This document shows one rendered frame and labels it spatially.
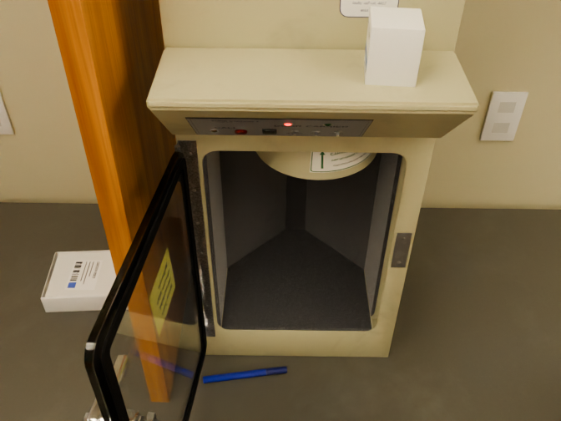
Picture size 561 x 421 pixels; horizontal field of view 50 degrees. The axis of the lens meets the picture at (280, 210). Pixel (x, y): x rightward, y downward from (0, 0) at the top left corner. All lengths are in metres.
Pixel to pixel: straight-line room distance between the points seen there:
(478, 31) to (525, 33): 0.09
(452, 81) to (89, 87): 0.36
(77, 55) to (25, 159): 0.81
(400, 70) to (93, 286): 0.74
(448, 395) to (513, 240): 0.43
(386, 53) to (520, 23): 0.64
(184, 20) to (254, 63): 0.09
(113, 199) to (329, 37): 0.30
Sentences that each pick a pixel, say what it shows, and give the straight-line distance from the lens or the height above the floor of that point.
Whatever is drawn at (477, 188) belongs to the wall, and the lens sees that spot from 1.41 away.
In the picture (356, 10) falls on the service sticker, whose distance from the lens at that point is 0.67.
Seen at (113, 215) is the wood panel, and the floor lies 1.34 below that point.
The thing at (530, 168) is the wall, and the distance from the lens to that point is 1.41.
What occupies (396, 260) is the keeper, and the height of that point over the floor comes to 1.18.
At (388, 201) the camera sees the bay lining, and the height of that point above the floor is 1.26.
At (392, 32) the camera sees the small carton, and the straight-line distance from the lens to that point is 0.59.
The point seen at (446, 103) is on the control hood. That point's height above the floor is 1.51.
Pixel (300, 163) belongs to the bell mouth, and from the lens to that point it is 0.79.
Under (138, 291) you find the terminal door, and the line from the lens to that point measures 0.62.
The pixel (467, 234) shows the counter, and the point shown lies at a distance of 1.33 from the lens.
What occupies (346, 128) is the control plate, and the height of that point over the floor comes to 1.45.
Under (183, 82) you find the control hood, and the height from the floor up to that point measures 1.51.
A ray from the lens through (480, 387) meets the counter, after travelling 1.08.
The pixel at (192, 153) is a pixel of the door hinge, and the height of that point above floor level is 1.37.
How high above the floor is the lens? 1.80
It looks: 41 degrees down
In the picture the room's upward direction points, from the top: 1 degrees clockwise
